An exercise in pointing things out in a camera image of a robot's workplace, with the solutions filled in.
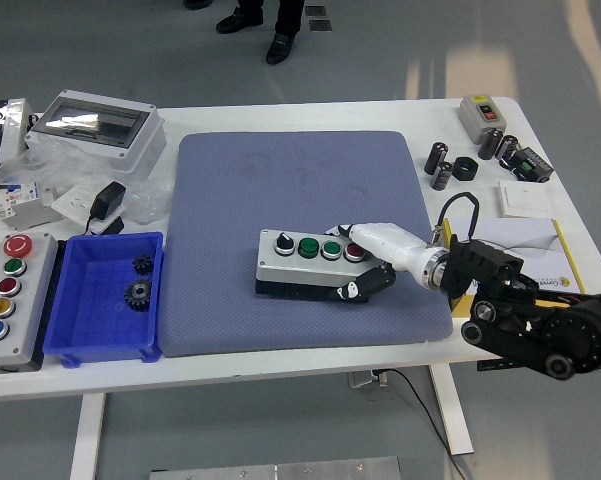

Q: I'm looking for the white wall switch panel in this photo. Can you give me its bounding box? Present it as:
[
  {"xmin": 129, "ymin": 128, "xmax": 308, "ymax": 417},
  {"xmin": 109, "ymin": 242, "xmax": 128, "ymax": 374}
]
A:
[{"xmin": 497, "ymin": 179, "xmax": 554, "ymax": 219}]

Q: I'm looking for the black power adapter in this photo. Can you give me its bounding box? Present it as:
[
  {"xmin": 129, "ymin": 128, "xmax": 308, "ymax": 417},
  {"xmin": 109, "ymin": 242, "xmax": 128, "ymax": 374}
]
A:
[{"xmin": 82, "ymin": 181, "xmax": 128, "ymax": 236}]

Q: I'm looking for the grey-blue table mat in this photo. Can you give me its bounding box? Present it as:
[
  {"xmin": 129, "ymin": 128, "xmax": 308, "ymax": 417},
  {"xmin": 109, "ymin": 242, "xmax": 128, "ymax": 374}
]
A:
[{"xmin": 158, "ymin": 130, "xmax": 455, "ymax": 358}]

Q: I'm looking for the black floor cable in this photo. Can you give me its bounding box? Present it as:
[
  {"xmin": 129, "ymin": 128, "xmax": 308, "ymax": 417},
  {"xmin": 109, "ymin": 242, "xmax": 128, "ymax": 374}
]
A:
[{"xmin": 379, "ymin": 368, "xmax": 469, "ymax": 480}]

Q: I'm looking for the black cylindrical capacitor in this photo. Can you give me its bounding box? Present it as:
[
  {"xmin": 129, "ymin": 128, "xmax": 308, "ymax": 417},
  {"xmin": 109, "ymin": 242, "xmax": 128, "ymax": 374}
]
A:
[
  {"xmin": 430, "ymin": 160, "xmax": 454, "ymax": 191},
  {"xmin": 494, "ymin": 133, "xmax": 520, "ymax": 165},
  {"xmin": 426, "ymin": 141, "xmax": 450, "ymax": 176},
  {"xmin": 477, "ymin": 127, "xmax": 505, "ymax": 161}
]

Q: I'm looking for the white table leg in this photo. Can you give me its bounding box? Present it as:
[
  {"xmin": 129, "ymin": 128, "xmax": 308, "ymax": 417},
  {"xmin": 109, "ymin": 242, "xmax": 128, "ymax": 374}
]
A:
[
  {"xmin": 428, "ymin": 363, "xmax": 476, "ymax": 456},
  {"xmin": 69, "ymin": 392, "xmax": 106, "ymax": 480}
]

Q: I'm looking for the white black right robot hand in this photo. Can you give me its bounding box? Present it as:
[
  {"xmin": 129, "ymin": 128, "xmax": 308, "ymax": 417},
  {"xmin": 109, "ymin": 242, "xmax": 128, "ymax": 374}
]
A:
[{"xmin": 323, "ymin": 222, "xmax": 434, "ymax": 305}]

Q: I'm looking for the small clear plastic bag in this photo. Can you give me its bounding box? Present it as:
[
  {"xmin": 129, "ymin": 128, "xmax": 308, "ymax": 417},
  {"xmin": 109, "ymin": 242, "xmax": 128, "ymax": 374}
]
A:
[{"xmin": 124, "ymin": 177, "xmax": 176, "ymax": 226}]

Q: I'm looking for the white wall socket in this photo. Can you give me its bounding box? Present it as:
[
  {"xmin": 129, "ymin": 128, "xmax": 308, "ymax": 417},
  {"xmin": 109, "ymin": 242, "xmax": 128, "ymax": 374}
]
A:
[{"xmin": 51, "ymin": 185, "xmax": 126, "ymax": 236}]

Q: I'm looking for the large black bevel gear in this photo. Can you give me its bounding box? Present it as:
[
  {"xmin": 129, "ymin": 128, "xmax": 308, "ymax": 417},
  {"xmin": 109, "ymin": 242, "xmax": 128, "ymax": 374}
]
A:
[{"xmin": 123, "ymin": 278, "xmax": 154, "ymax": 315}]

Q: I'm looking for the grey enclosure with clear lid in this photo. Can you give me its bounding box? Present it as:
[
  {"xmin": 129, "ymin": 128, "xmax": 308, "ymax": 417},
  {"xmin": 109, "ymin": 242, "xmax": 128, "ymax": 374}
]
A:
[{"xmin": 23, "ymin": 89, "xmax": 167, "ymax": 184}]

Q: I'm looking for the large clear plastic bag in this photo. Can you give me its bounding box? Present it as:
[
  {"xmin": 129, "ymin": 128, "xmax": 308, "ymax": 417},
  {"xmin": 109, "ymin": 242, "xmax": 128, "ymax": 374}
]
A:
[{"xmin": 0, "ymin": 134, "xmax": 99, "ymax": 201}]

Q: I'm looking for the blue plastic bin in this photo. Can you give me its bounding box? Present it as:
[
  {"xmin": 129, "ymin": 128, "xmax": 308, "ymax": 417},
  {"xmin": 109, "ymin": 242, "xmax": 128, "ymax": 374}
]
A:
[{"xmin": 43, "ymin": 231, "xmax": 165, "ymax": 369}]

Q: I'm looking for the white circuit breaker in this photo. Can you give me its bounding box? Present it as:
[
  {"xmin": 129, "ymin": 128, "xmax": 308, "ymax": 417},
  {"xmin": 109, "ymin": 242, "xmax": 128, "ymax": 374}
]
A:
[{"xmin": 0, "ymin": 182, "xmax": 44, "ymax": 219}]

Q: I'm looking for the grey red-black switch box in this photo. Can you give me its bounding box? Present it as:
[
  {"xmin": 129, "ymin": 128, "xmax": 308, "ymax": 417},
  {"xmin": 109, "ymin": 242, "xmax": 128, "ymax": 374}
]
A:
[{"xmin": 456, "ymin": 94, "xmax": 506, "ymax": 145}]

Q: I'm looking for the grey under-table bracket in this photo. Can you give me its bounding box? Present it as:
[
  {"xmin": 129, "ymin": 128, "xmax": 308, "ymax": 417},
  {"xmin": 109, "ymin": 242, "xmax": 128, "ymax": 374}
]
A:
[{"xmin": 348, "ymin": 370, "xmax": 389, "ymax": 390}]

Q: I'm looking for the grey four-button control box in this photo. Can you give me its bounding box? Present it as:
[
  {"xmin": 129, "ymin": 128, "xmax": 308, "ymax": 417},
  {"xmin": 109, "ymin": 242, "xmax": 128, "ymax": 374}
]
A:
[{"xmin": 253, "ymin": 228, "xmax": 396, "ymax": 304}]

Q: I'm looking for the grey five-button control box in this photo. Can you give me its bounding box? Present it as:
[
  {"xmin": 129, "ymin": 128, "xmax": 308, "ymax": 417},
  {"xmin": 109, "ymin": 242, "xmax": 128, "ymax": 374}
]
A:
[{"xmin": 0, "ymin": 232, "xmax": 60, "ymax": 375}]

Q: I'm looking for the black module with green terminal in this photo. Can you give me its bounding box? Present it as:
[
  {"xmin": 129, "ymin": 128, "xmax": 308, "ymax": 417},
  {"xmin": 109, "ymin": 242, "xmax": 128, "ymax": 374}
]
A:
[{"xmin": 509, "ymin": 146, "xmax": 555, "ymax": 184}]

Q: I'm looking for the yellow white cardboard box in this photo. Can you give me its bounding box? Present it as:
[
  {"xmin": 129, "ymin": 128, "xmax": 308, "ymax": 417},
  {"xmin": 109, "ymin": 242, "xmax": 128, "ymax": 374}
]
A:
[{"xmin": 440, "ymin": 216, "xmax": 586, "ymax": 321}]

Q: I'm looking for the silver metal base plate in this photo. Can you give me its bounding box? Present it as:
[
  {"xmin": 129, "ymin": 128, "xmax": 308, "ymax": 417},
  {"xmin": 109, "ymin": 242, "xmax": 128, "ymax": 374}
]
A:
[{"xmin": 148, "ymin": 455, "xmax": 404, "ymax": 480}]

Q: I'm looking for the white black wrapped device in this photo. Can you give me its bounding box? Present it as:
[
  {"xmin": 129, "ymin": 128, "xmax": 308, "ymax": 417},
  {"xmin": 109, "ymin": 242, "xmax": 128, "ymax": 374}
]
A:
[{"xmin": 0, "ymin": 98, "xmax": 36, "ymax": 189}]

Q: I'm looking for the black table control panel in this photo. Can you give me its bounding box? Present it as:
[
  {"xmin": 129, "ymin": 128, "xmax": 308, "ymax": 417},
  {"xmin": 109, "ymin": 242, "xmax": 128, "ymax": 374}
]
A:
[{"xmin": 476, "ymin": 358, "xmax": 519, "ymax": 372}]

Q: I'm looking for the black hex nut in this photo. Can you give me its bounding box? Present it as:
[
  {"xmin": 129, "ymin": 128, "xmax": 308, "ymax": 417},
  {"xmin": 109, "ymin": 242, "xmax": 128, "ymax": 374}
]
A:
[{"xmin": 452, "ymin": 156, "xmax": 480, "ymax": 182}]

